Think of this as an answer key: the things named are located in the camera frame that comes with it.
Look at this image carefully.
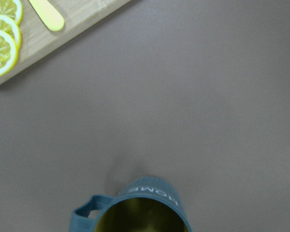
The blue cup yellow inside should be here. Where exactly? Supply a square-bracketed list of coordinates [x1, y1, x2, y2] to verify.
[69, 176, 192, 232]

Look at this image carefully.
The bamboo cutting board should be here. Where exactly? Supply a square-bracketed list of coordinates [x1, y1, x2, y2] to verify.
[0, 0, 129, 85]

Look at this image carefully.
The lemon slice front left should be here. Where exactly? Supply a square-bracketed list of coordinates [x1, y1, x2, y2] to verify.
[0, 30, 18, 77]

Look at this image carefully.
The lemon slice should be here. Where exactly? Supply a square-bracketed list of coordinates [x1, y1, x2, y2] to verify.
[0, 0, 23, 25]
[0, 14, 22, 49]
[0, 30, 18, 77]

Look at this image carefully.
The lemon slice back left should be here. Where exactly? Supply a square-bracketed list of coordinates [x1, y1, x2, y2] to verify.
[0, 0, 23, 25]

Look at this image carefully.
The lemon slice middle left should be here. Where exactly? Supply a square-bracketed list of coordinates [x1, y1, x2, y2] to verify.
[0, 14, 22, 49]

